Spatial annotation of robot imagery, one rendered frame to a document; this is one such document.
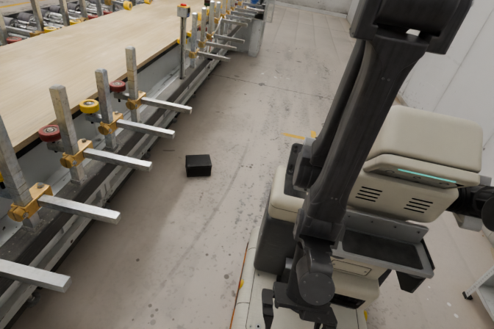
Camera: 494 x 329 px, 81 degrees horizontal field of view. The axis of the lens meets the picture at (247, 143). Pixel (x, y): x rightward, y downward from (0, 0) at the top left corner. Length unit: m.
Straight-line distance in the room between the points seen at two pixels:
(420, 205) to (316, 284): 0.42
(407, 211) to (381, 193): 0.09
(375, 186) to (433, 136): 0.18
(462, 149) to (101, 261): 1.81
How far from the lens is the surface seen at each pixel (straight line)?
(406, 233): 0.89
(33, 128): 1.43
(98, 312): 1.85
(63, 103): 1.20
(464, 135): 0.75
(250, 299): 1.53
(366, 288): 1.08
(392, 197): 0.82
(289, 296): 0.63
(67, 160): 1.30
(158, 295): 1.84
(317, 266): 0.51
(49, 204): 1.20
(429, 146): 0.71
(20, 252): 1.25
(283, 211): 1.22
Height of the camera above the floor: 1.63
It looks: 34 degrees down
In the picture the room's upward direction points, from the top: 10 degrees clockwise
